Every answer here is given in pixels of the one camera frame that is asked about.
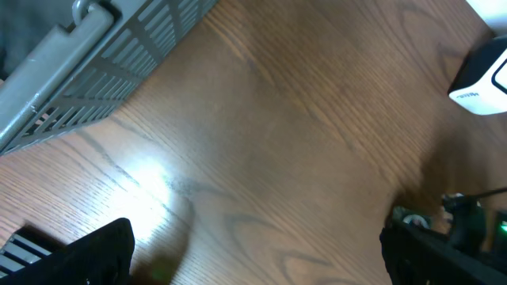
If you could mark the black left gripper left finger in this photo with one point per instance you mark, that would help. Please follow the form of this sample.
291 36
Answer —
30 256

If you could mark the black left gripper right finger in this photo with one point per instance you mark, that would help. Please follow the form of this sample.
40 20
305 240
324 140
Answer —
413 255

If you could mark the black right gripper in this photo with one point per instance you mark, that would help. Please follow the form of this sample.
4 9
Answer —
468 226

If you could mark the dark green snack pack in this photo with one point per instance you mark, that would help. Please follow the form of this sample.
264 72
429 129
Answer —
411 217

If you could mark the white barcode scanner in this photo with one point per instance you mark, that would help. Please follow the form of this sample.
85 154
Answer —
480 85

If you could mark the grey plastic mesh basket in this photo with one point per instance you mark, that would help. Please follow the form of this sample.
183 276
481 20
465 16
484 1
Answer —
67 64

